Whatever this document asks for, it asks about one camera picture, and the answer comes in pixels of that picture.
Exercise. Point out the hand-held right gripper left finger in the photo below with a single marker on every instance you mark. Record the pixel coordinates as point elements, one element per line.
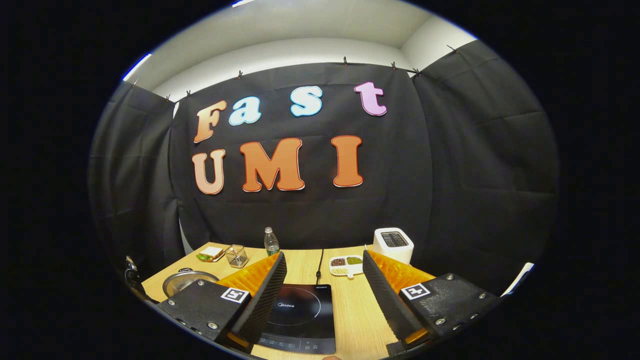
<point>260,305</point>

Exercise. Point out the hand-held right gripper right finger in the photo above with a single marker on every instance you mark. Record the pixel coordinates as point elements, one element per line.
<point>385,300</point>

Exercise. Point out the black induction cooktop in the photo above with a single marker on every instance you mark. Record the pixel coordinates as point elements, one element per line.
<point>305,315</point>

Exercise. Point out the steel pot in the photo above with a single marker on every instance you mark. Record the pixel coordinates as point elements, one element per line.
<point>182,280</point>

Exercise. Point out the white toaster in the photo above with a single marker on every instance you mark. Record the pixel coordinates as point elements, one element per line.
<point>392,250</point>

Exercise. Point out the white divided bean dish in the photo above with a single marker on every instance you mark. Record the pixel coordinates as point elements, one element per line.
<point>345,265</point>

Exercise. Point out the clear plastic water bottle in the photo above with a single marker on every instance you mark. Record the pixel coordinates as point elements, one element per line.
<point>271,245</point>

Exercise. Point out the sandwich on small plate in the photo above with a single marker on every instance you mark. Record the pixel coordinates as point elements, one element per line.
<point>211,252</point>

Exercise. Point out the black backdrop cloth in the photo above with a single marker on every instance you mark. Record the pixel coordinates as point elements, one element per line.
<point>425,200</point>

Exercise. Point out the white panel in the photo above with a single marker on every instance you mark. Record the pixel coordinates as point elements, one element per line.
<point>520,275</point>

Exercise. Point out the ceiling strip light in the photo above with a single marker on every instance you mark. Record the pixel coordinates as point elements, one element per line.
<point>137,66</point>

